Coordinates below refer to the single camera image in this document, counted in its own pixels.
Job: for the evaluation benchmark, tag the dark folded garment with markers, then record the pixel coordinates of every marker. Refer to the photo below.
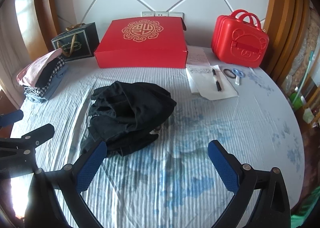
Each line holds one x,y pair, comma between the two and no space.
48,73

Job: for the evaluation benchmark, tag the light green pole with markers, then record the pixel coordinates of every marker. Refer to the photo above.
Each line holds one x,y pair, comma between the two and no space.
305,73

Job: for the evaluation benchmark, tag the white paper sheet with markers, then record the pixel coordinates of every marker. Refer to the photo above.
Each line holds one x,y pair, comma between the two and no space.
202,85

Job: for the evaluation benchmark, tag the wooden headboard frame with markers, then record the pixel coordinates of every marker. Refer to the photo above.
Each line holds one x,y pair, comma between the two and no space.
282,18

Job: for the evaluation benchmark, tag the blue folded garment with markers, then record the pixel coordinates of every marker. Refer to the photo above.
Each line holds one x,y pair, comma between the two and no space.
53,86

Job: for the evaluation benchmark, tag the light blue striped bed sheet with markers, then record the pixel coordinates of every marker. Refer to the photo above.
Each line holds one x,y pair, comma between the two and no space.
175,188

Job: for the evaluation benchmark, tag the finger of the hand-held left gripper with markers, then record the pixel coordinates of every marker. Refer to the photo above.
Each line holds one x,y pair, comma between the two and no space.
30,140
11,117

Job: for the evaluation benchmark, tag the small blue scissors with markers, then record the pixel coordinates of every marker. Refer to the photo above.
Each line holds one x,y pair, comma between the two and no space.
238,74

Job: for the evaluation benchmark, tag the green cloth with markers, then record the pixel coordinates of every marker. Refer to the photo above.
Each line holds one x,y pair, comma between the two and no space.
306,214

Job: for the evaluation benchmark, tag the green container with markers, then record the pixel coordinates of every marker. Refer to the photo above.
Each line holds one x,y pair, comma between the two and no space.
297,100

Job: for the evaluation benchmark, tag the pink folded cloth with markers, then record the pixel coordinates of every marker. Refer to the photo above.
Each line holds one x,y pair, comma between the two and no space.
37,70

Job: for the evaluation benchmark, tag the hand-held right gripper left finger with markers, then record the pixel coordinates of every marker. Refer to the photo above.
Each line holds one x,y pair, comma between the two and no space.
91,166

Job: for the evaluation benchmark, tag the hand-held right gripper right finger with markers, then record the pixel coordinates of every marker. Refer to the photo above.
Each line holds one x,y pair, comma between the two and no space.
222,168

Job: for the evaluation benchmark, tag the black garment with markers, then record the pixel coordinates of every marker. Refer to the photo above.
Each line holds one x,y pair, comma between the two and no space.
130,113

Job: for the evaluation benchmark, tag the checkered folded garment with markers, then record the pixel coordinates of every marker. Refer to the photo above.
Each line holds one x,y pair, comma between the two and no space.
60,64

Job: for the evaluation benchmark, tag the red gift box gold emblem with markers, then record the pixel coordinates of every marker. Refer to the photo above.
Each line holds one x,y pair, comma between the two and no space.
140,53

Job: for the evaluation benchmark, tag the printed paper sheet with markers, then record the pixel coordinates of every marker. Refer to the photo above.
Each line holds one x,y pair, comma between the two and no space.
197,57

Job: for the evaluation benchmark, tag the dark gift bag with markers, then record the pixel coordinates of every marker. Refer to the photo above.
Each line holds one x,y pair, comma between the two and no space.
82,43

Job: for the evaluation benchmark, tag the black pen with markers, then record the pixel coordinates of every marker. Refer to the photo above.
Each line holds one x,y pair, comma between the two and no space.
217,80

